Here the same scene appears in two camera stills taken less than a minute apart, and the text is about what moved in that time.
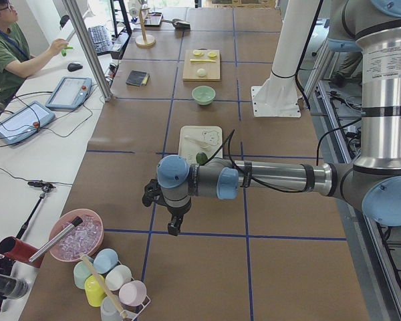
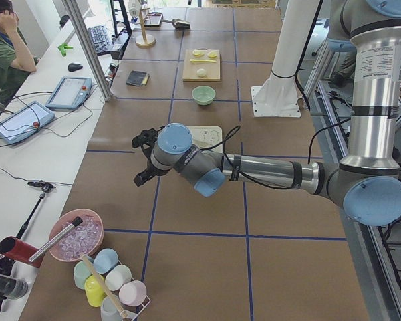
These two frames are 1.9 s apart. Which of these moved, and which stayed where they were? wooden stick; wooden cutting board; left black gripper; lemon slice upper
Moved: left black gripper
Stayed: lemon slice upper; wooden cutting board; wooden stick
